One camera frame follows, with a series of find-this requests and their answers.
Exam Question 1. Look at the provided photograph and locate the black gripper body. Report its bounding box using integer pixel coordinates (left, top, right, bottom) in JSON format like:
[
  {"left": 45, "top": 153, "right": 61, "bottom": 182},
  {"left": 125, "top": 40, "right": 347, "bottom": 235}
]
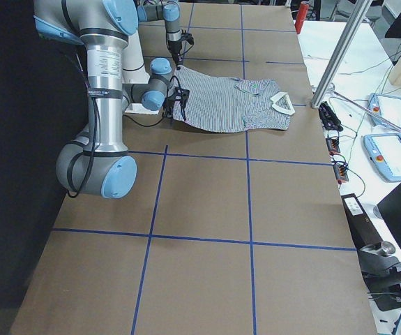
[
  {"left": 167, "top": 40, "right": 183, "bottom": 61},
  {"left": 162, "top": 87, "right": 190, "bottom": 117}
]

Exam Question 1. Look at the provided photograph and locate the blue white striped polo shirt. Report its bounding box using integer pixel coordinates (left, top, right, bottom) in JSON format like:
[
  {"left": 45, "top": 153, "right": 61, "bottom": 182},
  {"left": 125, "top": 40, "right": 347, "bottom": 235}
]
[{"left": 172, "top": 66, "right": 295, "bottom": 133}]

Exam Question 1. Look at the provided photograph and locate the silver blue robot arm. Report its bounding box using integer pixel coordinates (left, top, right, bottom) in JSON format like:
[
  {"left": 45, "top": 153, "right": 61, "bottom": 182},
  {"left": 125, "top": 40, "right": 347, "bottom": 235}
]
[
  {"left": 34, "top": 1, "right": 193, "bottom": 199},
  {"left": 137, "top": 1, "right": 184, "bottom": 68}
]

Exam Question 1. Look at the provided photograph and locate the red cylinder tube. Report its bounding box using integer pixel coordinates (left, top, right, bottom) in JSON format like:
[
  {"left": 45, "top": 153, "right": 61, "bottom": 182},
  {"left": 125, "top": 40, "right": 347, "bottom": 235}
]
[{"left": 296, "top": 1, "right": 310, "bottom": 20}]

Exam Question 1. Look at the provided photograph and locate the black tool on table edge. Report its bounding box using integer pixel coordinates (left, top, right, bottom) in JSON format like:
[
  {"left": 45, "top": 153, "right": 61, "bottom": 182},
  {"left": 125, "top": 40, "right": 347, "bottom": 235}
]
[{"left": 318, "top": 101, "right": 344, "bottom": 132}]

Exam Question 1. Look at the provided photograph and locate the orange black connector module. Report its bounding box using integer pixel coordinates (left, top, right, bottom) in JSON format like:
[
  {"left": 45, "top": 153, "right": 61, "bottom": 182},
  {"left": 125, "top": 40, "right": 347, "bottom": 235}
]
[{"left": 326, "top": 137, "right": 340, "bottom": 155}]

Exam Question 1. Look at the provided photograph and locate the far blue teach pendant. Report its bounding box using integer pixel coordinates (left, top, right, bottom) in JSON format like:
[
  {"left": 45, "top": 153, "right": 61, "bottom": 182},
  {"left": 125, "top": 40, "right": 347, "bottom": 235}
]
[{"left": 368, "top": 94, "right": 401, "bottom": 128}]

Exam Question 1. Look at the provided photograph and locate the blue teach pendant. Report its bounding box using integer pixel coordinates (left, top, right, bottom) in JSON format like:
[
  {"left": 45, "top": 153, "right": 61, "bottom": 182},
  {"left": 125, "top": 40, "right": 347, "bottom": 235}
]
[
  {"left": 363, "top": 133, "right": 401, "bottom": 182},
  {"left": 368, "top": 94, "right": 401, "bottom": 128}
]

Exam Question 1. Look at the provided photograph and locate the near blue teach pendant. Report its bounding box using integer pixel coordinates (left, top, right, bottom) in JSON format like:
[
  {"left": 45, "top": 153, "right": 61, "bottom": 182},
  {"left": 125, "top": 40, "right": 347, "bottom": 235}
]
[{"left": 363, "top": 133, "right": 401, "bottom": 182}]

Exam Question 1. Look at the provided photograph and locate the black box with white label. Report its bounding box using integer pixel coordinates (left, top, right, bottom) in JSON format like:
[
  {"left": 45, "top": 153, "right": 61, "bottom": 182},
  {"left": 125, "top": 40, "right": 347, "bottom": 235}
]
[{"left": 341, "top": 193, "right": 383, "bottom": 249}]

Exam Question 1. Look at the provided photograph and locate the black stand with metal knob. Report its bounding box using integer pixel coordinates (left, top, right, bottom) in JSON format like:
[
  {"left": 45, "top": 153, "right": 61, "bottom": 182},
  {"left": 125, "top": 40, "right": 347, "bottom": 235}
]
[{"left": 357, "top": 241, "right": 401, "bottom": 312}]

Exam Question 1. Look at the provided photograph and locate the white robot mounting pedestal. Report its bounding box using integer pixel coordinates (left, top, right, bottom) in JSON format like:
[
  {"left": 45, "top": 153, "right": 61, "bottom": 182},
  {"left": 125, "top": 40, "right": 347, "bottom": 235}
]
[{"left": 121, "top": 31, "right": 160, "bottom": 114}]

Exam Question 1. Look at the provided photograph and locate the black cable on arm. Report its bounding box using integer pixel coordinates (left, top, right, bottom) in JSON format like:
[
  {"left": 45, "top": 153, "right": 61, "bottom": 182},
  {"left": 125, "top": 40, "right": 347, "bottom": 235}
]
[{"left": 66, "top": 75, "right": 183, "bottom": 200}]

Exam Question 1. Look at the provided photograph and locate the aluminium frame post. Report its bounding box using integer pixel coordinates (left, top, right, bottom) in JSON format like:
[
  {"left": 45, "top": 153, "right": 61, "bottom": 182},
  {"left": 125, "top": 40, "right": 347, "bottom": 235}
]
[{"left": 311, "top": 0, "right": 372, "bottom": 109}]

